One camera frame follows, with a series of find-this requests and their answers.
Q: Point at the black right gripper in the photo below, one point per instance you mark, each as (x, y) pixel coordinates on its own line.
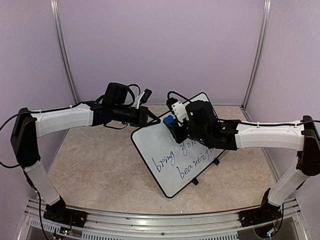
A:
(179, 137)

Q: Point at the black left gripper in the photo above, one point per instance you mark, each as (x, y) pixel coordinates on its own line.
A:
(143, 117)

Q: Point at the blue whiteboard eraser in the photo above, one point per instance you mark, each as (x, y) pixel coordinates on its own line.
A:
(168, 120)

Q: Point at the white whiteboard black frame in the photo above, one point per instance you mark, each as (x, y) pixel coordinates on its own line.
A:
(172, 165)

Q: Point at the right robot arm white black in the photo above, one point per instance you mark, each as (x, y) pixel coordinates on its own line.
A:
(198, 121)

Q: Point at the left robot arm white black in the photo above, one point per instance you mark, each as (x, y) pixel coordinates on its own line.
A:
(118, 103)

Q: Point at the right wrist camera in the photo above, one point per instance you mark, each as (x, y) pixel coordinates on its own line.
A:
(177, 107)

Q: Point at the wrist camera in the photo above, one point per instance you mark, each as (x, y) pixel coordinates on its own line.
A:
(177, 107)
(142, 98)

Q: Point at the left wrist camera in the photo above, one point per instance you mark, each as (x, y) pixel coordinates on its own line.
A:
(142, 98)

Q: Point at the aluminium front rail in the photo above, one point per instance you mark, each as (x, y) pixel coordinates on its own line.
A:
(223, 225)

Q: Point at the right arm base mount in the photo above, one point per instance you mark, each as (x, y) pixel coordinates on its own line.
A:
(264, 213)

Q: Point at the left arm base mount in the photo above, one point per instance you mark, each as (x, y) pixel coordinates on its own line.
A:
(67, 216)

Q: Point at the left aluminium frame post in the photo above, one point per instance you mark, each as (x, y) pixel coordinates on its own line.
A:
(54, 5)

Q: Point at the aluminium frame post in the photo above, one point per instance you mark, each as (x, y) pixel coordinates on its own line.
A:
(258, 53)
(54, 5)

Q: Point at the right aluminium frame post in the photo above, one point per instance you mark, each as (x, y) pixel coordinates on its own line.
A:
(258, 53)

